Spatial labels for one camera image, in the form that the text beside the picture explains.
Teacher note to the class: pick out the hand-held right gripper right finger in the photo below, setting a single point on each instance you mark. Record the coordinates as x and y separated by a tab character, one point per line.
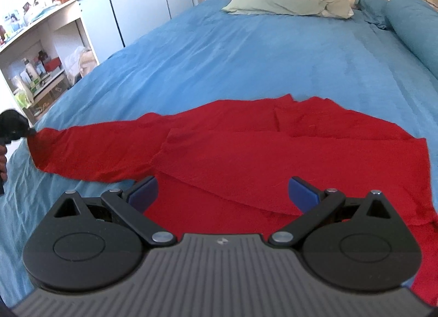
303	196

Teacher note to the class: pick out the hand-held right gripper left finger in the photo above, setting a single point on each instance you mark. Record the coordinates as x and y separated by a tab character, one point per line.
145	194

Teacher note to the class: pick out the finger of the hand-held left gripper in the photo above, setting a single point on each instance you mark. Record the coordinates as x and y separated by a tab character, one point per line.
14	126

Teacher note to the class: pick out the red garment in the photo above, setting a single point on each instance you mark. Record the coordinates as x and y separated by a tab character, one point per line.
239	152

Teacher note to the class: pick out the yellow-green packet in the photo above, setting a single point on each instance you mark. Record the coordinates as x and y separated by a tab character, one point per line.
22	97

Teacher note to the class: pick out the white pump bottle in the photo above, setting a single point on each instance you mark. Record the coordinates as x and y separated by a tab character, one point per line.
30	71

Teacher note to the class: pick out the red box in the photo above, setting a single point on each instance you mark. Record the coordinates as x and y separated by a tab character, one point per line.
53	64

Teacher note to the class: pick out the white plastic bag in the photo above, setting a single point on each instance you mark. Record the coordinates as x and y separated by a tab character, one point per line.
82	62

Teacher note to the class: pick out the white shelf unit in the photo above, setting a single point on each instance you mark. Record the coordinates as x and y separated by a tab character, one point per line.
92	12

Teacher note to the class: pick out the bed with blue sheet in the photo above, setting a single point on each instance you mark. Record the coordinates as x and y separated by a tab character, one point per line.
222	56

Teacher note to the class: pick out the pale green pillow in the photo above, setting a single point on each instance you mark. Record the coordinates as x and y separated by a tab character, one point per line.
284	2

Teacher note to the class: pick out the blue bolster pillow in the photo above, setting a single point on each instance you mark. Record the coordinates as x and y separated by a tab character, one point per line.
414	26

